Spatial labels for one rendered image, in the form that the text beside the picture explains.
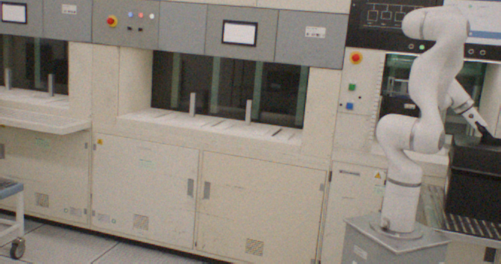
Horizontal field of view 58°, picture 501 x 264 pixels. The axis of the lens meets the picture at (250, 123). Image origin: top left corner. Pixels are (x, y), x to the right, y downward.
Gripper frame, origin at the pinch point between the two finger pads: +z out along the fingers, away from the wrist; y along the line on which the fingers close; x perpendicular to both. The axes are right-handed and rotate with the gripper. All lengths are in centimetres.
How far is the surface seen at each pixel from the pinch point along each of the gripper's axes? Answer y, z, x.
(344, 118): 24, -42, 50
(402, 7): 25, -69, -6
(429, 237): -44, 10, 36
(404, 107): 78, -26, 29
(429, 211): -15.8, 9.6, 35.7
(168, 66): 56, -143, 133
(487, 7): 28, -45, -34
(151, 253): 15, -46, 199
